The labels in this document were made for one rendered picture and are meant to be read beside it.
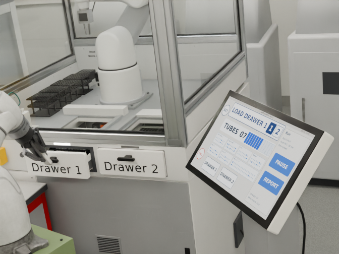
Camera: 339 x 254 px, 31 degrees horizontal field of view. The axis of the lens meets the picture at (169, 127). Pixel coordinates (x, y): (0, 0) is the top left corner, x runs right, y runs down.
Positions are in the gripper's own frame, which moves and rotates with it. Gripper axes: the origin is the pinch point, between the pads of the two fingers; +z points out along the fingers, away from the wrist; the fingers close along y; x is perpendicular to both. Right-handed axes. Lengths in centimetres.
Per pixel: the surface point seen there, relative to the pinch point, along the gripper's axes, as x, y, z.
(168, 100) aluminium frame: -50, 23, -9
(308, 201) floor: -74, 75, 165
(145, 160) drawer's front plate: -38.1, 7.3, 9.7
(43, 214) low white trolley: 11.3, -11.7, 28.2
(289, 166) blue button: -104, -16, -32
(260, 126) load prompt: -92, 1, -26
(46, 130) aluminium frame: 7.0, 15.1, 3.0
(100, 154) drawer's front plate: -18.4, 8.2, 8.4
